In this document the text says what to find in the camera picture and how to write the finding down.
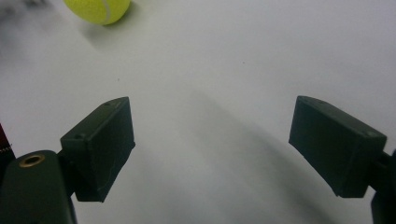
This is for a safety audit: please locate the yellow tennis ball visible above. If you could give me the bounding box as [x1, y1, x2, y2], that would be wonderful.
[63, 0, 132, 26]

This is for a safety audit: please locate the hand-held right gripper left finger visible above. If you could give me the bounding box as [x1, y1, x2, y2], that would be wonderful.
[57, 96, 136, 203]

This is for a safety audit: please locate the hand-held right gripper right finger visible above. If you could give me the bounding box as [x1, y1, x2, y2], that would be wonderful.
[288, 95, 396, 199]

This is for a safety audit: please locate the dark red box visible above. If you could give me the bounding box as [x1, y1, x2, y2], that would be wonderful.
[0, 122, 17, 185]

